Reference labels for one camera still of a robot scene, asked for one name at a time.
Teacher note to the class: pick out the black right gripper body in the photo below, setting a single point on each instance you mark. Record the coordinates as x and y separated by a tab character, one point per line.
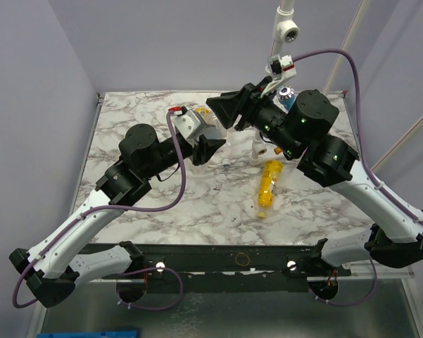
246	106

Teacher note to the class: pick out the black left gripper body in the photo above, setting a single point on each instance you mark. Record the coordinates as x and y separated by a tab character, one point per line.
186	149

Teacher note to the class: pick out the clear bottle blue label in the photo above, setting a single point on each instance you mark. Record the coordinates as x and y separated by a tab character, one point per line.
215	130

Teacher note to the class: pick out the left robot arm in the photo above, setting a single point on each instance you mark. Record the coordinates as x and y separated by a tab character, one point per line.
51	270

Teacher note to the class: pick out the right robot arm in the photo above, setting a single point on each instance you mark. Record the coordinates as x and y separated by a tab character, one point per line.
396	237

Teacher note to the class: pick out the yellow bottle at back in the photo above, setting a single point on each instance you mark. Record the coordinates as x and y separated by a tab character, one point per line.
206	114

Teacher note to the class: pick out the yellow bottle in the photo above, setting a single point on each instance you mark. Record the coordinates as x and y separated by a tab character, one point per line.
206	114
271	174

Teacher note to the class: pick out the small clear bottle white cap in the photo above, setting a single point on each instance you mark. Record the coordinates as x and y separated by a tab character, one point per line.
226	162

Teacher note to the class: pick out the yellow bottle near centre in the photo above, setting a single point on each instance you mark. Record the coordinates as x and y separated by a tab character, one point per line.
271	174

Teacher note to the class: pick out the blue plastic faucet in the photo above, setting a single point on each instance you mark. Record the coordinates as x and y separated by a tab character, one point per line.
286	97

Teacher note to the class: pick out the blue tray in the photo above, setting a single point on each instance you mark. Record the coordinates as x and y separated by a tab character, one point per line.
99	334

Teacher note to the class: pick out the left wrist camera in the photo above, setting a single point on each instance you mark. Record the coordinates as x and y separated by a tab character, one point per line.
189	124

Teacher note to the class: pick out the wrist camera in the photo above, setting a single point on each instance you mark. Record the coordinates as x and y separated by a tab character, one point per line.
282	69
189	124

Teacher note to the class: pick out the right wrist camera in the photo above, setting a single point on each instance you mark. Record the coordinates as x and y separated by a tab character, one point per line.
282	69

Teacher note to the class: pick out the white PVC pipe frame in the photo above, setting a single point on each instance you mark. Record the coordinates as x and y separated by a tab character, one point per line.
285	31

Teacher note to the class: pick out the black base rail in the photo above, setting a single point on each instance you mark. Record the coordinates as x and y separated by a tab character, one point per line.
227	269

